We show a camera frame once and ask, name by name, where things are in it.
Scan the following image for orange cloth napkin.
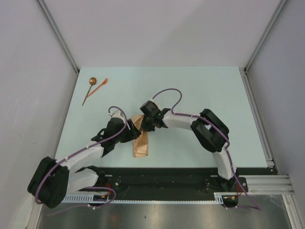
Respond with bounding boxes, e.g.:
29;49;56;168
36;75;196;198
132;115;149;158

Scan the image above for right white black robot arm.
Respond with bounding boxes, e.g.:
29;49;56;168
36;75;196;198
140;101;237;192

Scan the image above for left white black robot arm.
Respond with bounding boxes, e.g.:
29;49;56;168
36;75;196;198
27;117;141;208

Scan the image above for orange plastic fork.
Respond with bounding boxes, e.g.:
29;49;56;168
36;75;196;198
87;78;108;97

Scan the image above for copper spoon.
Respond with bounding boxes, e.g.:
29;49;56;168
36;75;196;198
82;77;97;106

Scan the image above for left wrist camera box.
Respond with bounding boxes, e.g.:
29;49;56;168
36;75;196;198
108;110;125;120

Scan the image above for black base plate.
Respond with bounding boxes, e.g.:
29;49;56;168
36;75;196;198
90;166;247;201

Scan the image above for slotted cable duct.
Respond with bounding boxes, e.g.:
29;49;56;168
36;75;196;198
62;193;237;205

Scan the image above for left aluminium frame post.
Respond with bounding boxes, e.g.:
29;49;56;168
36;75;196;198
35;0;80;76

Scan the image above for aluminium frame post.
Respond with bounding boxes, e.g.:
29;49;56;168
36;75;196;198
35;0;80;76
243;0;290;73

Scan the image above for right aluminium frame post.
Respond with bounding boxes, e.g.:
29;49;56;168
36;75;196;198
243;0;290;73

